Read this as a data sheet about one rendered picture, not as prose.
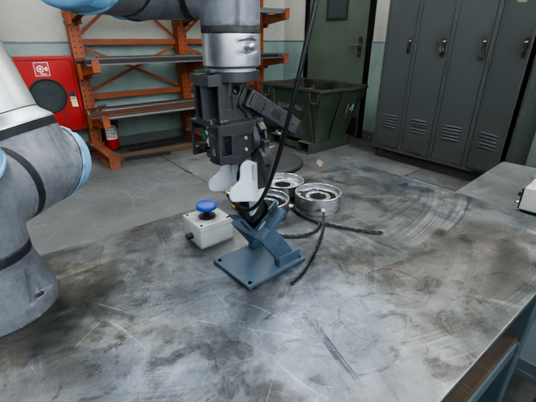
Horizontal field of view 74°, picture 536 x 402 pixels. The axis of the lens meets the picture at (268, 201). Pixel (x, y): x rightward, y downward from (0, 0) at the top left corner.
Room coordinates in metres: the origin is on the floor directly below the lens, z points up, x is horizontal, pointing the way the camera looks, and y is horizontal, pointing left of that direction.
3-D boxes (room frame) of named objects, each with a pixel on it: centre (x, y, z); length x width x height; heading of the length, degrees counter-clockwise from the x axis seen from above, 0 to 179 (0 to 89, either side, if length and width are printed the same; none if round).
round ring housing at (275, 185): (0.82, -0.04, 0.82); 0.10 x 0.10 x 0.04
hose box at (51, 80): (3.72, 2.03, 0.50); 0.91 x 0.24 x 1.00; 128
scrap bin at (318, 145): (4.21, -0.49, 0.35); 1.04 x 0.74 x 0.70; 38
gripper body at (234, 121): (0.50, 0.05, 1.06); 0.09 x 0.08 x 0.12; 131
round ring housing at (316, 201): (0.75, -0.11, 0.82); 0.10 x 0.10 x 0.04
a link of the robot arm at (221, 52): (0.50, 0.05, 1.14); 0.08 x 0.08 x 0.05
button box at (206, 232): (0.61, 0.12, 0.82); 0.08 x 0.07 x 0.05; 128
